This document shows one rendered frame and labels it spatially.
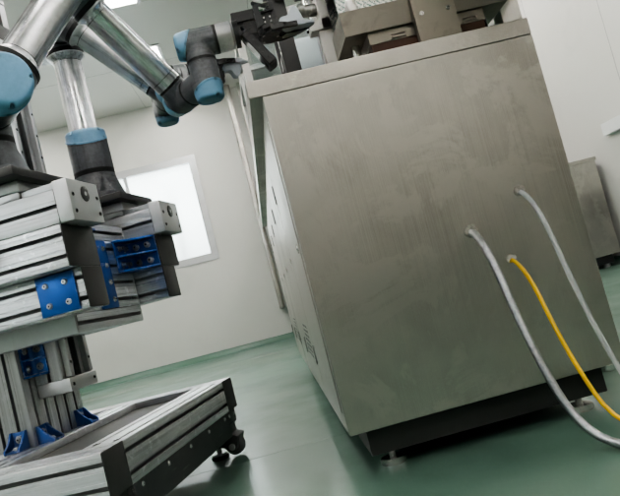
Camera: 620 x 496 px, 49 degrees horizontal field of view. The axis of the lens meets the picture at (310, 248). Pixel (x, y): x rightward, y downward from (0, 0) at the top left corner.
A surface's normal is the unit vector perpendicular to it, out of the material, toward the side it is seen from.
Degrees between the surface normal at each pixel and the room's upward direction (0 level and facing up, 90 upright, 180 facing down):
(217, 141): 90
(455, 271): 90
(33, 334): 90
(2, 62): 96
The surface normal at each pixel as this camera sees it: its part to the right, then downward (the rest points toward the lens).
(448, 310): 0.06, -0.08
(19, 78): 0.57, -0.10
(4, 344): -0.17, -0.02
